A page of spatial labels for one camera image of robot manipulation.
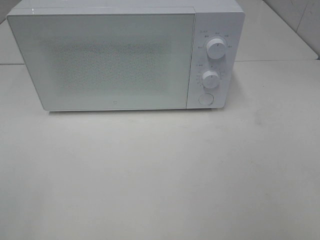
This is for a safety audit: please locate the white microwave oven body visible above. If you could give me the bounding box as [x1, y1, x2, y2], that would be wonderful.
[6, 0, 245, 111]

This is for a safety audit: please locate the white timer knob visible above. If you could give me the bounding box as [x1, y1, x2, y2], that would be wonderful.
[201, 70, 221, 89]

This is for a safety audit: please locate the white microwave door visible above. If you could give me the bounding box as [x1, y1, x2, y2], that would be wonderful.
[8, 14, 195, 111]

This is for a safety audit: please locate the round white door button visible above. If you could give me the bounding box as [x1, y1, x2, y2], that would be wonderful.
[198, 93, 214, 106]

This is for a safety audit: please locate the upper white power knob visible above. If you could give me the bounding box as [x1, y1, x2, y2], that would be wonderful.
[205, 36, 227, 60]

